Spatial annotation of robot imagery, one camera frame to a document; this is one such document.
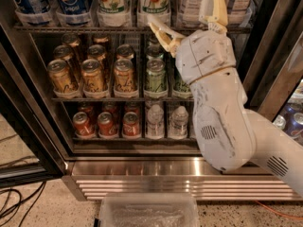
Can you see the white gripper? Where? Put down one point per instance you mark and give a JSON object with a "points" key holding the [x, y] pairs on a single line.
{"points": [[204, 58]]}

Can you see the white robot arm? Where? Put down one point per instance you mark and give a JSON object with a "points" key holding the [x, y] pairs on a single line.
{"points": [[228, 134]]}

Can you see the left white carton bottle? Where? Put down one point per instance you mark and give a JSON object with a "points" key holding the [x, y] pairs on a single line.
{"points": [[188, 13]]}

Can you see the white carton bottle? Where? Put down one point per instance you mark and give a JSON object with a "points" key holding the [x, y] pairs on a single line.
{"points": [[188, 13], [236, 10]]}

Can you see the right green 7UP bottle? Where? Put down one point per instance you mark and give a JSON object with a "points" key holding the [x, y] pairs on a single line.
{"points": [[159, 8]]}

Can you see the green 7up bottle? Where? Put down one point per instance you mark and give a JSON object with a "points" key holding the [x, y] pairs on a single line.
{"points": [[114, 13], [159, 8]]}

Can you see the right white carton bottle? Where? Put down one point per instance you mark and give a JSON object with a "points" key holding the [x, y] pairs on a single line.
{"points": [[236, 10]]}

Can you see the left green 7UP bottle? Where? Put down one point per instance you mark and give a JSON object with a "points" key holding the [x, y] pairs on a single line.
{"points": [[114, 13]]}

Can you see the middle clear water bottle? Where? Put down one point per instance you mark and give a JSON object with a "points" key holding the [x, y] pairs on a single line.
{"points": [[178, 123]]}

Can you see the clear water bottle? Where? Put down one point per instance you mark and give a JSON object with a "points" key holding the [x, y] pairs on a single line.
{"points": [[178, 123], [155, 122]]}

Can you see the left clear water bottle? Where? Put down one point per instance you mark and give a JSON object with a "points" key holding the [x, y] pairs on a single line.
{"points": [[155, 122]]}

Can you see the blue Pepsi bottle with logo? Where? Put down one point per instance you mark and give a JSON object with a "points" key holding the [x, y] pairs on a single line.
{"points": [[74, 12]]}

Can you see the steel fridge base grille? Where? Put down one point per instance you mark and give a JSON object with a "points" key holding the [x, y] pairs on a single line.
{"points": [[93, 180]]}

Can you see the second row left green can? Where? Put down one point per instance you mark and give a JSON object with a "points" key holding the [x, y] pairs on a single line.
{"points": [[154, 52]]}

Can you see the front right green can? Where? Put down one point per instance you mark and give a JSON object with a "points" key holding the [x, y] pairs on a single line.
{"points": [[179, 85]]}

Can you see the front left green can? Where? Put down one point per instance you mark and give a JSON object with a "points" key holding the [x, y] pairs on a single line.
{"points": [[155, 76]]}

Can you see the second row right orange can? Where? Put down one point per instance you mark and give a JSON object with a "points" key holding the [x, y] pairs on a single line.
{"points": [[126, 51]]}

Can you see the second row orange can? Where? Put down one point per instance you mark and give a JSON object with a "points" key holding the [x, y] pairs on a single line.
{"points": [[99, 53], [65, 52], [126, 51]]}

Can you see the second row middle orange can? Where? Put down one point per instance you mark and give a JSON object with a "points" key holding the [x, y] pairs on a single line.
{"points": [[99, 53]]}

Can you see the right red can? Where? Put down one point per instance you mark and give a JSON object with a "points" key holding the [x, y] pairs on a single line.
{"points": [[130, 124]]}

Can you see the red can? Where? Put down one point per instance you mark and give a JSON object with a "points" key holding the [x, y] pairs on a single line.
{"points": [[106, 124], [82, 124], [130, 124]]}

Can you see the blue can behind glass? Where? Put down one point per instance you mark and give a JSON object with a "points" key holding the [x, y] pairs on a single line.
{"points": [[290, 120]]}

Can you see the middle red can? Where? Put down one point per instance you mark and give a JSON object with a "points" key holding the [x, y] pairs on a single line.
{"points": [[106, 124]]}

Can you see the second row left orange can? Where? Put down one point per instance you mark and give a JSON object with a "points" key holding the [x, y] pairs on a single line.
{"points": [[65, 52]]}

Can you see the front left orange can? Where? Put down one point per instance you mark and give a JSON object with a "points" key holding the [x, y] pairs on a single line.
{"points": [[62, 77]]}

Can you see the left red can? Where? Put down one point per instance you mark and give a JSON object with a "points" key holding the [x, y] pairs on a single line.
{"points": [[82, 124]]}

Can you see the clear plastic bin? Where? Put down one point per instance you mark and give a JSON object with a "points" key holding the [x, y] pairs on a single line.
{"points": [[149, 210]]}

